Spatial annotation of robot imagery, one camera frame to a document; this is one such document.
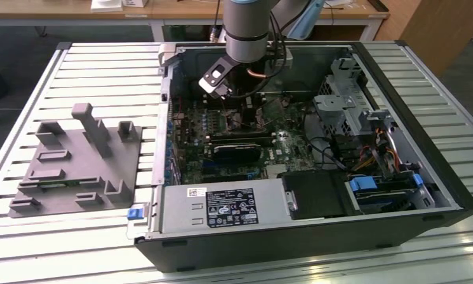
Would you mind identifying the metal socket cover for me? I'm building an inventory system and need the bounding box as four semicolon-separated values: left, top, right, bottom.
257;96;297;127

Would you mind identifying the CPU socket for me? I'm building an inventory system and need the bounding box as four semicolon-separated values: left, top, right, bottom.
218;108;267;134

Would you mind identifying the black graphics card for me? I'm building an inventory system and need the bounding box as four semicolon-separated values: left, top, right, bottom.
210;143;261;166

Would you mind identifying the green motherboard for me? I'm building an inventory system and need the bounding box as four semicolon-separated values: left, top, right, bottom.
167;96;334;185

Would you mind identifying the small silver heat sink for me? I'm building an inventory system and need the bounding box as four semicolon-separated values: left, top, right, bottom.
265;164;293;176

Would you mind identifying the silver metal drive cage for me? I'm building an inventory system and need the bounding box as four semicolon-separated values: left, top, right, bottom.
311;57;394;140

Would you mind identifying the silver power supply unit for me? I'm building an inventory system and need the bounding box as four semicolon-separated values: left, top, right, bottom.
147;178;297;235

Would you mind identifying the hard disk in blue carrier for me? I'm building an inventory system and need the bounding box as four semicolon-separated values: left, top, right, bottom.
346;175;417;214

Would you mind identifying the grey parts rack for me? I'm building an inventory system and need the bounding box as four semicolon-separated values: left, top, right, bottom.
7;102;143;219

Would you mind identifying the black PC case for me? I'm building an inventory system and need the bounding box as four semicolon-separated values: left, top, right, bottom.
133;40;473;273

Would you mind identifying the green RAM stick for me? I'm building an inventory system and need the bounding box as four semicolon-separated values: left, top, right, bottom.
37;180;82;189

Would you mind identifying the wooden cabinet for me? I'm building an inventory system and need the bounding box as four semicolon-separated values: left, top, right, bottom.
373;0;473;78

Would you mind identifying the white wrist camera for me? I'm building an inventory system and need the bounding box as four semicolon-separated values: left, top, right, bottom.
198;56;233;100

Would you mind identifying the black cable bundle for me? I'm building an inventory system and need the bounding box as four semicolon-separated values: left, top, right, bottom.
303;134;359;173

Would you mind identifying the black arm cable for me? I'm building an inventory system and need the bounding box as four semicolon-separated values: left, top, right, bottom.
235;8;290;100

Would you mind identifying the coloured wire bundle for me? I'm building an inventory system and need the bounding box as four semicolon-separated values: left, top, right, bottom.
357;127;403;177

